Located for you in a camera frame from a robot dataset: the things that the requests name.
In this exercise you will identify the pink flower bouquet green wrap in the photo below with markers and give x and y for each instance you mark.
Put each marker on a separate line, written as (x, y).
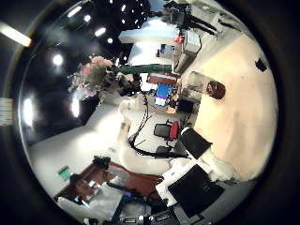
(93, 75)

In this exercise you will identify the clear glass vase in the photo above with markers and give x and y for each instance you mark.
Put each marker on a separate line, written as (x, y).
(207, 86)

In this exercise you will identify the brown wooden side table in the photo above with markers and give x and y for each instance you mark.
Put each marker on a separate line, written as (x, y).
(162, 78)

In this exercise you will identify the monitor with blue screen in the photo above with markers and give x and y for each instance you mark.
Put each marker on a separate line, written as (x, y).
(163, 93)

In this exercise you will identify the black office chair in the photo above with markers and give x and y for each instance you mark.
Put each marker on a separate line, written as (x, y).
(168, 151)

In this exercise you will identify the brown wooden desk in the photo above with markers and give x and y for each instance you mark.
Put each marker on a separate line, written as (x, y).
(140, 182)

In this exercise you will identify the black chair with red back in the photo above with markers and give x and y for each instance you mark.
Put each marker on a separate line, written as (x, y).
(165, 130)

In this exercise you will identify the small red object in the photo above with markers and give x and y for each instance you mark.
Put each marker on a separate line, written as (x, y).
(178, 39)

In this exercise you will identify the grey white equipment box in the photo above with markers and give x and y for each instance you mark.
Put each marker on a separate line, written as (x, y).
(192, 42)

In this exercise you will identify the seated person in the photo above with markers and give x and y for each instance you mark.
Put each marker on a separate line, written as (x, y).
(103, 197)

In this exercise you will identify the green exit sign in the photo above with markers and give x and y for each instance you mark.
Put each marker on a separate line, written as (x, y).
(64, 173)

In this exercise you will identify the black square table marker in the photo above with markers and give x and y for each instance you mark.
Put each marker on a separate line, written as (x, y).
(261, 65)

